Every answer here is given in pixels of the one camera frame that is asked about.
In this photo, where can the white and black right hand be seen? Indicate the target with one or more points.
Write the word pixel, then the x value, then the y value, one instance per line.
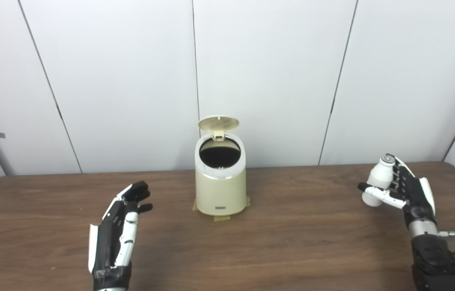
pixel 417 198

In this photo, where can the white and black left hand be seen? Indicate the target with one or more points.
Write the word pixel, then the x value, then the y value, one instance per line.
pixel 108 242

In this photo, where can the small white plastic bottle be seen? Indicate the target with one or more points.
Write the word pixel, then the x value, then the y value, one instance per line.
pixel 378 176

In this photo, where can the cream-colored bin body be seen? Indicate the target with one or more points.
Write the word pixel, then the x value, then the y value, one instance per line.
pixel 220 192

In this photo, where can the round cream bin lid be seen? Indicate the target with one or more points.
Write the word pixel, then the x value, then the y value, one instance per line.
pixel 218 123

